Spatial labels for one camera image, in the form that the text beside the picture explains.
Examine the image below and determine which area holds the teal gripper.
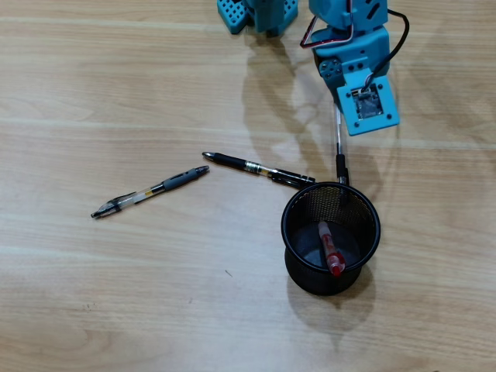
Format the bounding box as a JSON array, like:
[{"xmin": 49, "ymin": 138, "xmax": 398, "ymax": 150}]
[{"xmin": 311, "ymin": 25, "xmax": 391, "ymax": 95}]

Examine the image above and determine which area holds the clear pen with black cap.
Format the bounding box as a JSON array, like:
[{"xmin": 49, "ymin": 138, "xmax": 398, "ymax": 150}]
[{"xmin": 332, "ymin": 101, "xmax": 351, "ymax": 187}]

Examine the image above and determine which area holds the black pen with silver tip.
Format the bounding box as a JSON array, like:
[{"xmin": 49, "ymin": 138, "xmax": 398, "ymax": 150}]
[{"xmin": 201, "ymin": 150, "xmax": 317, "ymax": 191}]

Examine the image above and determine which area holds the red gel pen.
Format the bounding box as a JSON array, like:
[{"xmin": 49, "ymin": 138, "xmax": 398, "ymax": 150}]
[{"xmin": 317, "ymin": 220, "xmax": 346, "ymax": 279}]

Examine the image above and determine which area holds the clear pen with grey grip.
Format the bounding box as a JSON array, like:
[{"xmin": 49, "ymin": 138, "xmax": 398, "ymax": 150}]
[{"xmin": 91, "ymin": 165, "xmax": 211, "ymax": 220}]

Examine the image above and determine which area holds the teal robot base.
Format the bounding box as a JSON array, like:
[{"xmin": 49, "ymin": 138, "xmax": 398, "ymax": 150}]
[{"xmin": 215, "ymin": 0, "xmax": 299, "ymax": 38}]

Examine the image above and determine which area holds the black mesh pen holder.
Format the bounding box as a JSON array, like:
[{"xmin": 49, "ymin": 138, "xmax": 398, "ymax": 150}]
[{"xmin": 281, "ymin": 181, "xmax": 382, "ymax": 298}]

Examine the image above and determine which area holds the white and red servo cable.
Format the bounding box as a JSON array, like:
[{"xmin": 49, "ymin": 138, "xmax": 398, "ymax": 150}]
[{"xmin": 299, "ymin": 0, "xmax": 357, "ymax": 50}]

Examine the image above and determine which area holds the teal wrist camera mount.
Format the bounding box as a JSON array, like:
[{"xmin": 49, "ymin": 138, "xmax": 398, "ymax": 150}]
[{"xmin": 336, "ymin": 73, "xmax": 401, "ymax": 137}]

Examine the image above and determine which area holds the black camera cable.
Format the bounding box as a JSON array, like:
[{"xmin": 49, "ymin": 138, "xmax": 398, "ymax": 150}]
[{"xmin": 362, "ymin": 8, "xmax": 411, "ymax": 95}]

